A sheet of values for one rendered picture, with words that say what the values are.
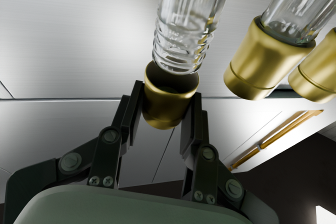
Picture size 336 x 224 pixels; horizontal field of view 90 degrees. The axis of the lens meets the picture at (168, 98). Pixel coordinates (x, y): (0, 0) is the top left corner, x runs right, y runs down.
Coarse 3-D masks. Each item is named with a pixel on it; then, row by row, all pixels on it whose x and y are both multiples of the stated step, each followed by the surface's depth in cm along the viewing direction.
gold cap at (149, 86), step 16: (144, 80) 10; (160, 80) 13; (176, 80) 13; (192, 80) 12; (144, 96) 12; (160, 96) 10; (176, 96) 10; (144, 112) 12; (160, 112) 11; (176, 112) 11; (160, 128) 13
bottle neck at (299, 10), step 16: (272, 0) 9; (288, 0) 8; (304, 0) 7; (320, 0) 7; (272, 16) 8; (288, 16) 8; (304, 16) 8; (320, 16) 7; (272, 32) 9; (288, 32) 8; (304, 32) 8
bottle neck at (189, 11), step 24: (168, 0) 7; (192, 0) 6; (216, 0) 6; (168, 24) 7; (192, 24) 7; (216, 24) 7; (168, 48) 8; (192, 48) 8; (168, 72) 9; (192, 72) 9
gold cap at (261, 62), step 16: (256, 16) 10; (256, 32) 9; (240, 48) 11; (256, 48) 9; (272, 48) 9; (288, 48) 8; (304, 48) 8; (240, 64) 11; (256, 64) 10; (272, 64) 9; (288, 64) 9; (224, 80) 12; (240, 80) 11; (256, 80) 10; (272, 80) 10; (240, 96) 12; (256, 96) 11
